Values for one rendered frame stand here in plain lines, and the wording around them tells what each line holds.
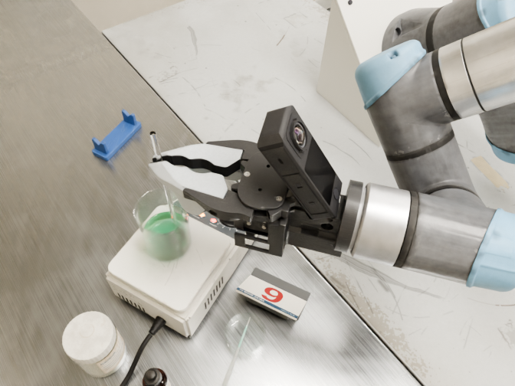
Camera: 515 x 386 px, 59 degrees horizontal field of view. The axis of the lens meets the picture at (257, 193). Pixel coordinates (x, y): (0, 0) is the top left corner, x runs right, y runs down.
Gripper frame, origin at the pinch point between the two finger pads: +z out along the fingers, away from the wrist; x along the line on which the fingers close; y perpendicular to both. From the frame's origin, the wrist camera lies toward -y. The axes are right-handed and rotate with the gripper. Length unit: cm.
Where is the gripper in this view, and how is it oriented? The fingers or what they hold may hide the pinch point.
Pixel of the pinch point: (162, 159)
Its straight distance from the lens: 46.8
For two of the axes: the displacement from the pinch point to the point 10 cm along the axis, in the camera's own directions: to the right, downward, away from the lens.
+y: -0.1, 6.0, 8.0
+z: -9.6, -2.2, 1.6
